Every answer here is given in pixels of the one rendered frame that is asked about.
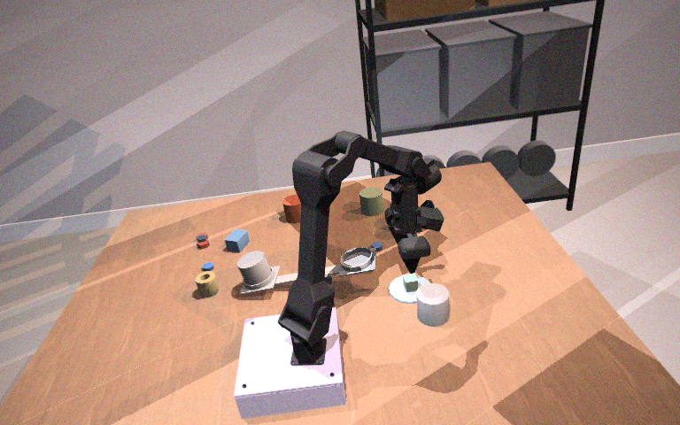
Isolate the yellow tape roll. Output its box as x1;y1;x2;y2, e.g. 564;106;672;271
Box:
195;271;220;298

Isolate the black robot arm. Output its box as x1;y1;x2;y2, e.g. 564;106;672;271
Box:
278;131;444;367

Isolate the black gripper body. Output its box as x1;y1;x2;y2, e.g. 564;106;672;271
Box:
384;204;430;259

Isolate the orange cylinder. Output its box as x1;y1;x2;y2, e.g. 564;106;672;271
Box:
282;195;301;223

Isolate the green cylinder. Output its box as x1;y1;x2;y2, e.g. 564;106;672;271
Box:
359;187;383;216

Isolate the white round dish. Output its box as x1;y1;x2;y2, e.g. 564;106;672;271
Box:
389;275;429;304

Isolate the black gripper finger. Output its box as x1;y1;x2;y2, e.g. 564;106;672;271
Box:
403;258;420;274
387;223;406;244

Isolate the light blue box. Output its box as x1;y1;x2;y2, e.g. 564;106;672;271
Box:
225;229;250;252

